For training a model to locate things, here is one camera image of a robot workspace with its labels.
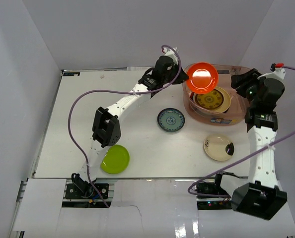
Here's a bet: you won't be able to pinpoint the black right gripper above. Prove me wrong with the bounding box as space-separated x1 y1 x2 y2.
231 69 265 107

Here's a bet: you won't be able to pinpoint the red plate with teal flower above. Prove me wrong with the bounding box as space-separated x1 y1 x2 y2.
189 92 195 102

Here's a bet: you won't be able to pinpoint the orange plate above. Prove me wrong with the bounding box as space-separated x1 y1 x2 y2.
185 62 219 94

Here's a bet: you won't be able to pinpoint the beige bear plate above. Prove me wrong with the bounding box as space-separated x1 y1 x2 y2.
193 85 231 113

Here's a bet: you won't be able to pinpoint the yellow brown patterned plate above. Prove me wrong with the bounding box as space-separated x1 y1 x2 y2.
194 89 224 110

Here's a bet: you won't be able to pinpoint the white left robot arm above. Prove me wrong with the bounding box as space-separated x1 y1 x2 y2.
68 51 189 198

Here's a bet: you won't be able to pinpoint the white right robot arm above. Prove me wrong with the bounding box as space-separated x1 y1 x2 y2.
213 64 287 220

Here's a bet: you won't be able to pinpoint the pink translucent plastic bin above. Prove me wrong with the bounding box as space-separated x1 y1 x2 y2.
182 64 250 126

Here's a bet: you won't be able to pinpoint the blue white patterned plate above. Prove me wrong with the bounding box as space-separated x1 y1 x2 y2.
156 108 185 133

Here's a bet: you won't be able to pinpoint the white paper sheets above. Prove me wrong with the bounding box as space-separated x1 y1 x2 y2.
127 66 151 71

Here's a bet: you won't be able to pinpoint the cream plate with black mark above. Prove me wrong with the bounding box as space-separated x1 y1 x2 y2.
203 134 235 162

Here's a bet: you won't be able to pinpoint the lime green plate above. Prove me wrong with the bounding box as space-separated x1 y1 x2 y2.
100 145 130 174

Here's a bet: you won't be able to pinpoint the black label sticker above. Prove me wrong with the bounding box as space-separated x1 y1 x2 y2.
63 72 80 77

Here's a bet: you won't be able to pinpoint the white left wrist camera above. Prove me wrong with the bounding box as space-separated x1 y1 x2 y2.
162 47 179 64

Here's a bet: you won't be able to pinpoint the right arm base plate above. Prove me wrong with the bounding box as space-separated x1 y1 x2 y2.
196 182 229 198

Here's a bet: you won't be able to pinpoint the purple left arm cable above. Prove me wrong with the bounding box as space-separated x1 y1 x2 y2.
68 44 182 208

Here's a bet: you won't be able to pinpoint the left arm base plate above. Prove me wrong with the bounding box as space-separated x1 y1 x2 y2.
64 183 109 199

